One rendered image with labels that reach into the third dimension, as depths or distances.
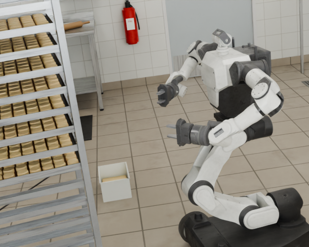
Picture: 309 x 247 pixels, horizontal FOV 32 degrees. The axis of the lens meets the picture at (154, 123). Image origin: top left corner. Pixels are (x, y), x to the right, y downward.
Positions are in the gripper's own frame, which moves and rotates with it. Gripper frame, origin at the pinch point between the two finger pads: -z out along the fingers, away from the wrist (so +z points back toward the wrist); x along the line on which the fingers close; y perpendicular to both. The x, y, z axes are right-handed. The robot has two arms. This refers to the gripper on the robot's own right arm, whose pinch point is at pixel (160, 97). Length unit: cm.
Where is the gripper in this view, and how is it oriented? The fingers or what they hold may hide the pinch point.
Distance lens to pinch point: 290.7
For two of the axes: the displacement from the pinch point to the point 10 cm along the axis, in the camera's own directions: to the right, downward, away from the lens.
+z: 3.8, -2.8, 8.8
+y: 9.2, 0.5, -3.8
